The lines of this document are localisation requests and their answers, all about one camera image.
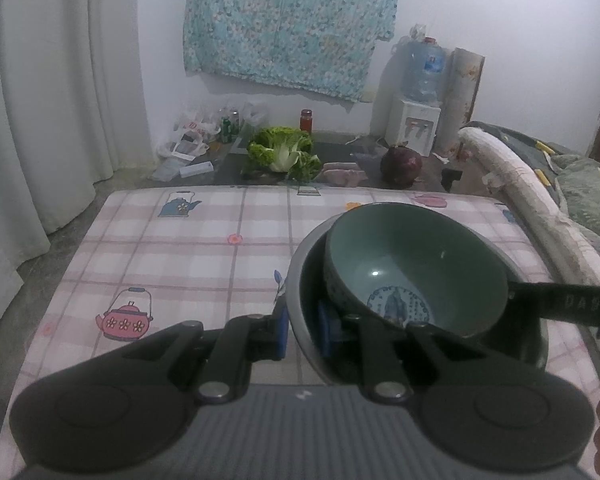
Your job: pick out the small black object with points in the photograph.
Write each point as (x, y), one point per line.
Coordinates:
(451, 177)

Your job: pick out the dark grey blanket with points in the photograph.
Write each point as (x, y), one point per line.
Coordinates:
(515, 137)

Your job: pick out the pink raw meat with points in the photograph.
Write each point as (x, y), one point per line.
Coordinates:
(345, 174)

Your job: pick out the white plastic bag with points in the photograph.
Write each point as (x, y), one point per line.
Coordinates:
(192, 132)

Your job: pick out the white water dispenser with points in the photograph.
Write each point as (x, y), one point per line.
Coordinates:
(410, 125)

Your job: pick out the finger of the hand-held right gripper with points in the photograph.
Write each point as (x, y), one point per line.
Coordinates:
(570, 302)

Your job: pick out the green quilted blanket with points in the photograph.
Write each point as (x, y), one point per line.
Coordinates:
(590, 200)

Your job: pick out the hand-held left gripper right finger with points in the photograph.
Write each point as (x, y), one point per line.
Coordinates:
(325, 330)

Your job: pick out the low dark table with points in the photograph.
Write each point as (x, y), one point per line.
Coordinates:
(350, 150)

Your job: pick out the red jar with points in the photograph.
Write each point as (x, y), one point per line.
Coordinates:
(306, 121)

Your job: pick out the blue floral hanging cloth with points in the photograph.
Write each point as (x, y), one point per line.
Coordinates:
(290, 20)

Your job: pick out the rolled white mat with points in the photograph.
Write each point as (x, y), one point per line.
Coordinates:
(520, 180)

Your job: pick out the small white box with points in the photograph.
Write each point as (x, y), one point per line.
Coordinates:
(196, 169)

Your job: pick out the floral paper roll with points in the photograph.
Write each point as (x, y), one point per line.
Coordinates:
(462, 95)

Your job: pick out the white curtain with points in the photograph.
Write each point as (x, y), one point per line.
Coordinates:
(55, 110)

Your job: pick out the green lettuce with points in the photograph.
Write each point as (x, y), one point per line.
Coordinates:
(280, 152)

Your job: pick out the green ceramic bowl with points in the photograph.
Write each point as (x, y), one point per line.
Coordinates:
(405, 260)

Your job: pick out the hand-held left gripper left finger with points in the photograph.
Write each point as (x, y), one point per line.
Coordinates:
(281, 330)

